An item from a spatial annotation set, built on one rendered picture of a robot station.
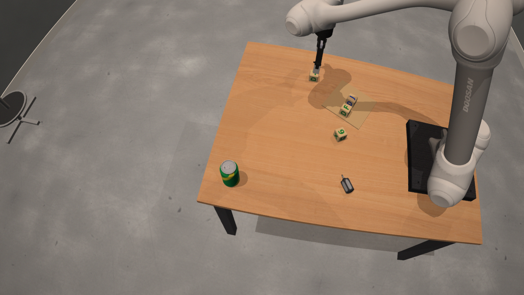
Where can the green and yellow drink can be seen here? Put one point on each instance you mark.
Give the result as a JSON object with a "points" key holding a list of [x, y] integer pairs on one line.
{"points": [[229, 173]]}

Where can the tan flat mat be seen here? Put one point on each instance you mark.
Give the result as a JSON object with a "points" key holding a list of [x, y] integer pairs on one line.
{"points": [[358, 113]]}

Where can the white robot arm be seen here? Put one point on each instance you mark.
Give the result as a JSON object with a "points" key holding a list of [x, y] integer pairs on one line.
{"points": [[478, 32]]}

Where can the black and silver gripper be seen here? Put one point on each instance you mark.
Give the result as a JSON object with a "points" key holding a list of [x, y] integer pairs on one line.
{"points": [[321, 40]]}

